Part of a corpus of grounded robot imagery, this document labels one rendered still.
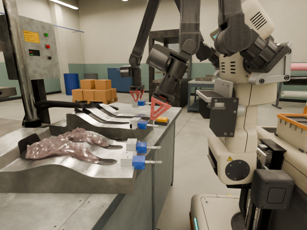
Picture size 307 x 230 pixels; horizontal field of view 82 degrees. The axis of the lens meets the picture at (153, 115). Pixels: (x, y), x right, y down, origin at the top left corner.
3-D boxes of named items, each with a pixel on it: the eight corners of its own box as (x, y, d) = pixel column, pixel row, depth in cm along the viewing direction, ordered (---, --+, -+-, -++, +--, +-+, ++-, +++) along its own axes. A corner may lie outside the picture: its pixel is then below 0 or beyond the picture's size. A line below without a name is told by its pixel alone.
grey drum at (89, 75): (99, 92, 802) (97, 73, 779) (99, 94, 748) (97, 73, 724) (86, 93, 786) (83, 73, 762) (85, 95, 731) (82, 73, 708)
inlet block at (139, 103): (154, 106, 113) (154, 98, 112) (151, 108, 109) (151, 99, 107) (135, 106, 117) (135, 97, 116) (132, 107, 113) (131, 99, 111)
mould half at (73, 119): (153, 129, 104) (153, 107, 100) (135, 148, 80) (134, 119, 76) (82, 121, 119) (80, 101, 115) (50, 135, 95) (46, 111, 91)
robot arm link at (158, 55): (198, 42, 50) (193, 45, 58) (162, 23, 49) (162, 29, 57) (178, 80, 53) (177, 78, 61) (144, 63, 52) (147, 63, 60)
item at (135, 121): (159, 130, 84) (159, 119, 83) (156, 133, 80) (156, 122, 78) (134, 127, 88) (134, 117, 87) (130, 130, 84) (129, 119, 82)
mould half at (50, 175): (140, 152, 76) (140, 128, 73) (132, 194, 51) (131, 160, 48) (26, 151, 77) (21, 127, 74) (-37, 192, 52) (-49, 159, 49)
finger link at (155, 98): (141, 117, 56) (154, 90, 53) (144, 111, 62) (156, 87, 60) (161, 126, 56) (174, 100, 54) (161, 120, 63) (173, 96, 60)
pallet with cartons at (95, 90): (118, 101, 612) (116, 79, 592) (105, 106, 536) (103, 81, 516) (87, 99, 643) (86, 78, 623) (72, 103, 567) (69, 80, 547)
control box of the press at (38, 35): (78, 189, 172) (56, 23, 132) (53, 212, 144) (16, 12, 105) (60, 185, 178) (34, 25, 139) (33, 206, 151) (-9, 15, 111)
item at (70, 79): (83, 93, 773) (81, 73, 750) (72, 96, 721) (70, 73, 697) (73, 93, 795) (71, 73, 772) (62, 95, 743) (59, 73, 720)
